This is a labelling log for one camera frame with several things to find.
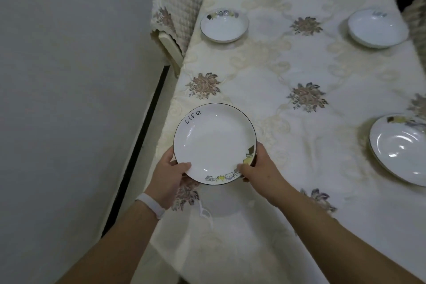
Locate person's left hand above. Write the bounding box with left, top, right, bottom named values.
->
left=145, top=146, right=193, bottom=210

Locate person's right hand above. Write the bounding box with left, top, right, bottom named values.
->
left=238, top=142, right=288, bottom=200

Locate white plate with cat print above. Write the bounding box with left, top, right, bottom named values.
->
left=368, top=114, right=426, bottom=188
left=200, top=8, right=250, bottom=44
left=173, top=103, right=257, bottom=186
left=347, top=8, right=409, bottom=49

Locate person's left forearm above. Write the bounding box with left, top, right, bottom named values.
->
left=55, top=201, right=161, bottom=284

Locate person's right forearm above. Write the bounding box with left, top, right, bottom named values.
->
left=266, top=183, right=426, bottom=284

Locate white wristband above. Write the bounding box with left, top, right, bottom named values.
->
left=135, top=193, right=166, bottom=220

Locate black baseboard strip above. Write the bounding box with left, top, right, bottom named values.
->
left=101, top=65, right=171, bottom=238

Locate cream floral embroidered tablecloth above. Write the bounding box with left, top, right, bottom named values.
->
left=146, top=0, right=426, bottom=284

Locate chair with quilted floral cover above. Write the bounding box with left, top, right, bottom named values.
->
left=401, top=0, right=426, bottom=72
left=150, top=0, right=204, bottom=79

